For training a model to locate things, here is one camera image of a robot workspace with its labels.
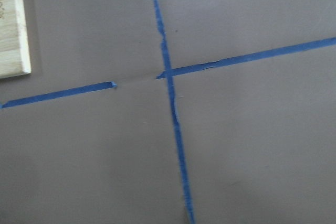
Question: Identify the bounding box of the bamboo cutting board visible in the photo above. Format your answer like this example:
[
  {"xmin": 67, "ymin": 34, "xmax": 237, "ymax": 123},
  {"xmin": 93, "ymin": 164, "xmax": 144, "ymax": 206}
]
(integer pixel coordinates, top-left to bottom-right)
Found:
[{"xmin": 1, "ymin": 0, "xmax": 32, "ymax": 79}]

